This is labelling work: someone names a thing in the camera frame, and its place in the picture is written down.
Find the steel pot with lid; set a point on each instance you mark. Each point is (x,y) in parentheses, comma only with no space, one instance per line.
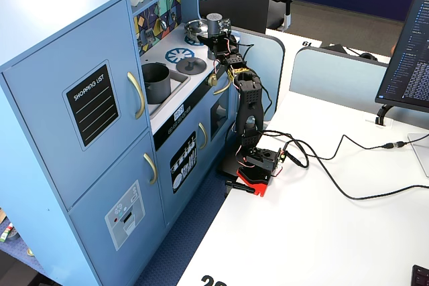
(194,28)

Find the black keyboard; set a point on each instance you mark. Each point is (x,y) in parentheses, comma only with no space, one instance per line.
(421,277)

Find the steel ladle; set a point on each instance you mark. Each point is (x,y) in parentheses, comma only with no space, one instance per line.
(163,24)

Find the black Dell monitor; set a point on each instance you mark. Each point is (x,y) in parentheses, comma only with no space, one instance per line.
(234,4)

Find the red robot base mount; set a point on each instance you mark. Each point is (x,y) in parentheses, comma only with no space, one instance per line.
(254,185)

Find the fridge door with dispenser print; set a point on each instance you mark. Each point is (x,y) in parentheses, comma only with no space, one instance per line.
(100,205)

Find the steel slotted spatula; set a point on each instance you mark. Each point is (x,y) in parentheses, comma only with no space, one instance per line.
(149,36)

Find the robot controller circuit board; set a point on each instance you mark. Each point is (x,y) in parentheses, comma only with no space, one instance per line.
(281,157)

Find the clear stand base plate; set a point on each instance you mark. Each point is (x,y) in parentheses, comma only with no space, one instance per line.
(420,155)

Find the black table clamp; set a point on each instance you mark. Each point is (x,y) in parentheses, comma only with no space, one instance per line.
(238,186)

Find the gray pot lid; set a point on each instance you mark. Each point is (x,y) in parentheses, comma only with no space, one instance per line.
(191,66)

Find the gold stove knob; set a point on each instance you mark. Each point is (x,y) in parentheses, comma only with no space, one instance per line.
(212,80)

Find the blue wooden toy kitchen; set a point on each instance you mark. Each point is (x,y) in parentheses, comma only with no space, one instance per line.
(50,14)

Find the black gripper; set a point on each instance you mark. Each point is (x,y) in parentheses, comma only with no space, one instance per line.
(212,42)

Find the fridge door with shopping list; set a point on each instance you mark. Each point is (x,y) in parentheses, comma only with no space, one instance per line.
(33,115)

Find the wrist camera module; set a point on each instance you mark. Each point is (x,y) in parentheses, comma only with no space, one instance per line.
(225,25)

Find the oven door with window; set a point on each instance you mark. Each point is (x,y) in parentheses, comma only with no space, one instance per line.
(219,115)

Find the monitor with lit screen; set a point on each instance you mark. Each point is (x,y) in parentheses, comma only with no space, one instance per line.
(409,48)

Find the gray toy sink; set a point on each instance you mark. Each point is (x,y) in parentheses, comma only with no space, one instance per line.
(177,83)

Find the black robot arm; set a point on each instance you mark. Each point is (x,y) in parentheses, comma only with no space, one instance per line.
(248,105)

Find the gray-blue desk divider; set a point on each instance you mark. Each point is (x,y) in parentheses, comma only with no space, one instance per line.
(268,55)
(335,81)

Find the gray plastic pot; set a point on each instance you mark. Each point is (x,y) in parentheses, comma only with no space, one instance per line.
(157,88)

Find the dishwasher door with dish print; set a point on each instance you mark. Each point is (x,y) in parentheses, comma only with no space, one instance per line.
(164,179)

